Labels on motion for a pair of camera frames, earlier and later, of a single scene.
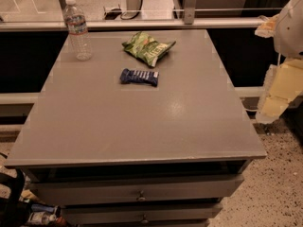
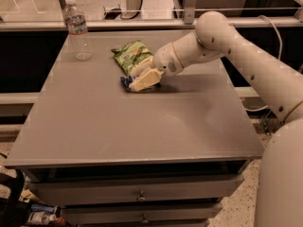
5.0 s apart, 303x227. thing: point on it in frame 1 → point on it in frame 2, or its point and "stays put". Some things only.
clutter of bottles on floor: [41, 213] stays put
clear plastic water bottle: [77, 26] stays put
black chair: [14, 210] stays put
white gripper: [291, 32] → [165, 60]
